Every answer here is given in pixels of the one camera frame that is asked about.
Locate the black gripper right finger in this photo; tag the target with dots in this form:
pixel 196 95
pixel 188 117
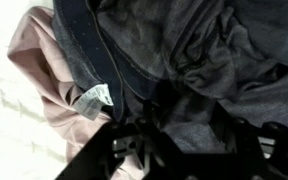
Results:
pixel 261 152

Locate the pink cloth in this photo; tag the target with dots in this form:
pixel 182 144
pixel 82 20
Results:
pixel 35 52

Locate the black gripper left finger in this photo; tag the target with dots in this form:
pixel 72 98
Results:
pixel 108 149

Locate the dark gray cloth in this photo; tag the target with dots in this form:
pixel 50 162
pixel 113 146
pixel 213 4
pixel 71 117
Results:
pixel 185 57

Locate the white bed duvet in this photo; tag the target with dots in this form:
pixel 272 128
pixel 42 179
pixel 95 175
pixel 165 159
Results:
pixel 29 148

